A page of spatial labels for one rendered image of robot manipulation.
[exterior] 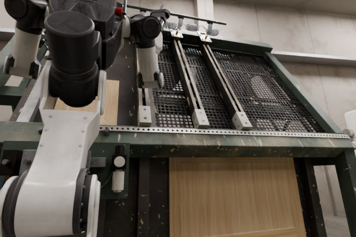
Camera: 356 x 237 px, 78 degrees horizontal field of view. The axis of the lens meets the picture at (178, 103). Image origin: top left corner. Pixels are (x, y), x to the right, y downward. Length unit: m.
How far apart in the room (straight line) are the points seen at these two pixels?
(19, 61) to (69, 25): 0.54
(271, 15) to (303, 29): 0.76
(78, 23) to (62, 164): 0.35
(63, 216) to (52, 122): 0.24
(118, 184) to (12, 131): 0.51
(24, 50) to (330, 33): 5.72
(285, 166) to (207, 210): 0.64
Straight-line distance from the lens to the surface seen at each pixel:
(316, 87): 5.09
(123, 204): 1.33
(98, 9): 0.82
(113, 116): 1.23
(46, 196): 0.56
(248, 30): 4.88
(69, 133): 0.64
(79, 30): 0.61
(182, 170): 1.37
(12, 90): 1.52
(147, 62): 1.06
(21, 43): 1.11
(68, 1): 0.85
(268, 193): 1.64
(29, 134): 1.15
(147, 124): 1.15
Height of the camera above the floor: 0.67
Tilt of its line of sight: 17 degrees up
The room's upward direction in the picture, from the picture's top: 1 degrees counter-clockwise
